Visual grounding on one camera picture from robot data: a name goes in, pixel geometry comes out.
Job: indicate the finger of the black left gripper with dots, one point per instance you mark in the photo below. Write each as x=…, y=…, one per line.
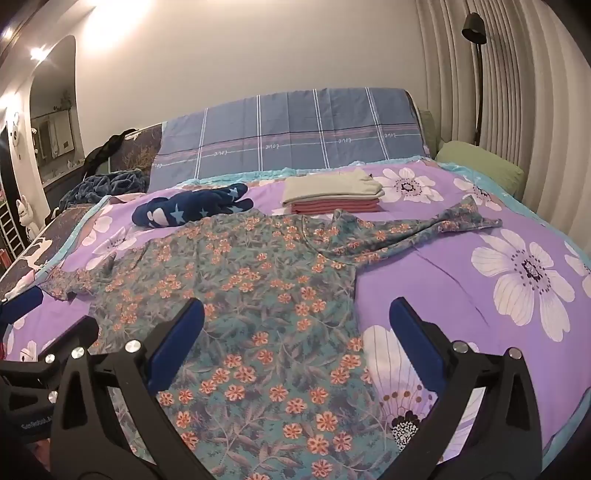
x=12, y=310
x=50, y=350

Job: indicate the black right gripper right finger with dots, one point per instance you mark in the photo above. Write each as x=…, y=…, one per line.
x=505, y=440

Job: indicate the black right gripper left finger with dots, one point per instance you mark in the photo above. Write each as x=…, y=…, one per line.
x=87, y=441

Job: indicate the teal floral shirt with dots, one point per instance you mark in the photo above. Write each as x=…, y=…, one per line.
x=276, y=386

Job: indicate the white cat figurine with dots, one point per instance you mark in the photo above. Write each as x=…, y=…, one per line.
x=27, y=218

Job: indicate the purple floral bed sheet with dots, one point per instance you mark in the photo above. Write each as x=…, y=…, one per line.
x=519, y=283

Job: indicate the dark teal knit blanket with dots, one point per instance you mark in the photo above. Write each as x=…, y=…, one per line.
x=93, y=188

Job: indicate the navy star patterned garment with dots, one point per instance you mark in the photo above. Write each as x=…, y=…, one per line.
x=191, y=206

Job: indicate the dark floral mattress cover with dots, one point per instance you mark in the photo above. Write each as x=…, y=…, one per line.
x=129, y=150

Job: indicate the red folded garment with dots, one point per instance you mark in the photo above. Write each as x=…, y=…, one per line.
x=329, y=205

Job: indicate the green pillow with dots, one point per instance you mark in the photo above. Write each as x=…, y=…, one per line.
x=507, y=175

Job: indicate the beige folded garment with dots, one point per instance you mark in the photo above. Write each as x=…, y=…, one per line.
x=346, y=184

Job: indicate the blue plaid pillow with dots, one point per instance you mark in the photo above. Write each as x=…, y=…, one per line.
x=303, y=130

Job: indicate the beige pleated curtain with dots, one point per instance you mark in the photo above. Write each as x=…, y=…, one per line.
x=536, y=99

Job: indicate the black floor lamp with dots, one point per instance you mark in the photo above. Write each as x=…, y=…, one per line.
x=474, y=31

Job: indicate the arched wall mirror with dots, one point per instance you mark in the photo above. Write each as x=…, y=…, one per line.
x=53, y=112

